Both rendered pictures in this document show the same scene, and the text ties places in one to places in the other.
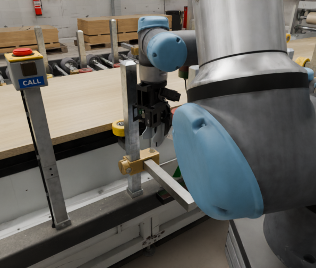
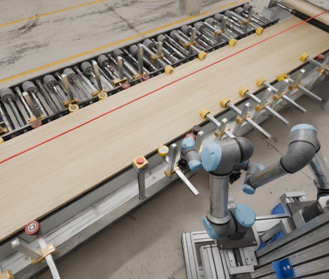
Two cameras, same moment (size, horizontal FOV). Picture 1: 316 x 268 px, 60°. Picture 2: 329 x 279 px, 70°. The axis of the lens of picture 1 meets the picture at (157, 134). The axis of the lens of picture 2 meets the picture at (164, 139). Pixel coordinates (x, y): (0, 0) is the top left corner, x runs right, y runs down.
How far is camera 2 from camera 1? 1.10 m
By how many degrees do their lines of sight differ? 26
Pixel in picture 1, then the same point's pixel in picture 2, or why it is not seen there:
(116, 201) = (161, 184)
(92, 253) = not seen: hidden behind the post
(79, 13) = not seen: outside the picture
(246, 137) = (217, 231)
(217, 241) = (200, 175)
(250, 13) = (220, 212)
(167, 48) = (196, 167)
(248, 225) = not seen: hidden behind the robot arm
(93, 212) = (153, 190)
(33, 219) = (124, 190)
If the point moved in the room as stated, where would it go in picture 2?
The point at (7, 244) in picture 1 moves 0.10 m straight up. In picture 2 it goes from (124, 207) to (123, 202)
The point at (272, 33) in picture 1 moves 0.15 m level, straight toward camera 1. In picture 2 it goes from (224, 214) to (218, 246)
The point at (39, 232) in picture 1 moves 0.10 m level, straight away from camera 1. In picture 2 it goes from (134, 201) to (128, 191)
